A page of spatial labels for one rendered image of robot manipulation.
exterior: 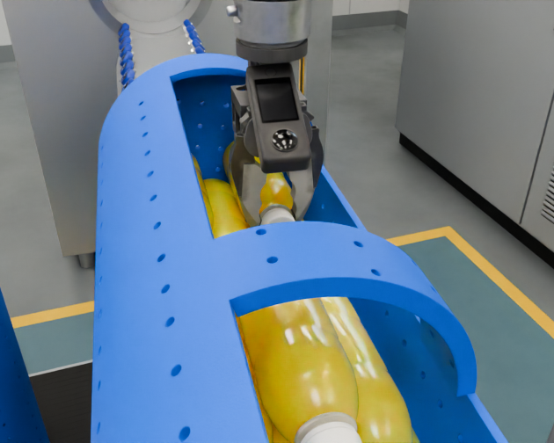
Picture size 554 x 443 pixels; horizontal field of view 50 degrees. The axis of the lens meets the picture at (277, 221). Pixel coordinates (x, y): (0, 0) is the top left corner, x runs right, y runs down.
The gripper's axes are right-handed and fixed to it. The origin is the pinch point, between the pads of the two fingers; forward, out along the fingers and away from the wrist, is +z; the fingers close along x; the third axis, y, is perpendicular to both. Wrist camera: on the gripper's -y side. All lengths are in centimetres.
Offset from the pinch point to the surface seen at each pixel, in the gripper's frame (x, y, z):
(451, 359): -6.6, -27.8, -4.1
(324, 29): -29, 74, -1
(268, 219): 1.2, -1.1, -1.2
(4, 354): 47, 43, 52
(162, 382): 14.1, -31.9, -11.4
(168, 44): 3, 131, 16
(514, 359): -97, 65, 109
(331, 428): 4.6, -33.3, -6.4
